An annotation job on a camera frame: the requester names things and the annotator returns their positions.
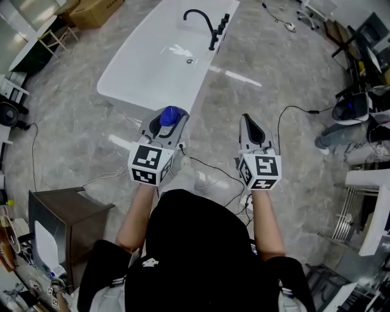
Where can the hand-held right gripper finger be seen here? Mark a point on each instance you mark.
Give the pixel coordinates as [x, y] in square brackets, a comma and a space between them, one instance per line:
[268, 137]
[243, 134]

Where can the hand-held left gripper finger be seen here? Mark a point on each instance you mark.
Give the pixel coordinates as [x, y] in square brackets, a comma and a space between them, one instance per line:
[179, 134]
[146, 125]

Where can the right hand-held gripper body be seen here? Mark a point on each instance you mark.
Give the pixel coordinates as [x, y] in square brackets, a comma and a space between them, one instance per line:
[262, 167]

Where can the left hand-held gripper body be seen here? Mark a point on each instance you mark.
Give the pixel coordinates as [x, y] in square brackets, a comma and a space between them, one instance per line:
[147, 164]

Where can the blue plastic bottle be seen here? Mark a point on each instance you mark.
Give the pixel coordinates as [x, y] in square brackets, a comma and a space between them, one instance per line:
[170, 115]

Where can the white bathtub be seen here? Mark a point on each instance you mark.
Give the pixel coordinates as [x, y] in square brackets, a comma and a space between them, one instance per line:
[152, 67]

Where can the person's left forearm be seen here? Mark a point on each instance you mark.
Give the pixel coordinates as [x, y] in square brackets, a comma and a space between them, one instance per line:
[137, 219]

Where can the person's right forearm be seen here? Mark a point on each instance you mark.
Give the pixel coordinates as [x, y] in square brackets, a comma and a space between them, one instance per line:
[268, 225]

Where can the white power socket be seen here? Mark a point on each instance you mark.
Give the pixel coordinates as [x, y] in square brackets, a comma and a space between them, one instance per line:
[182, 145]

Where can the person's light trousers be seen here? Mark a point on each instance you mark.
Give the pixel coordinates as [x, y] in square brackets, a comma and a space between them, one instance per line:
[179, 182]

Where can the brown wooden cabinet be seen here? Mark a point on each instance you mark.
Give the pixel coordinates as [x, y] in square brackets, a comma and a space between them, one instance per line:
[76, 219]

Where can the person's black shirt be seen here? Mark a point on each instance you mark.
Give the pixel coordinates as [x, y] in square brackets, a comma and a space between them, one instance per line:
[198, 250]

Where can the small white floor device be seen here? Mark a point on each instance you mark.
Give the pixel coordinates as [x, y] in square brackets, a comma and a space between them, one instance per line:
[290, 27]

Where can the black curved faucet spout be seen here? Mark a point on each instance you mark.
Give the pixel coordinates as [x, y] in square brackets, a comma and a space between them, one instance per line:
[198, 12]

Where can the cardboard box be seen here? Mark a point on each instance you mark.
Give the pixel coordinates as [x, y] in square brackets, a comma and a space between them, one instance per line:
[97, 12]
[67, 10]

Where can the light wooden chair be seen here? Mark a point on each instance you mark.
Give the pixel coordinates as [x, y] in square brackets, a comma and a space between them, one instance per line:
[58, 39]

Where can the white office chair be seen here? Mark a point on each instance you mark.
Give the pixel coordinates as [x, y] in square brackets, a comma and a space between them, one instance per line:
[317, 12]

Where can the black frame table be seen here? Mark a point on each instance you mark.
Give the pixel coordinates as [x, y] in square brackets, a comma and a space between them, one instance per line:
[342, 36]

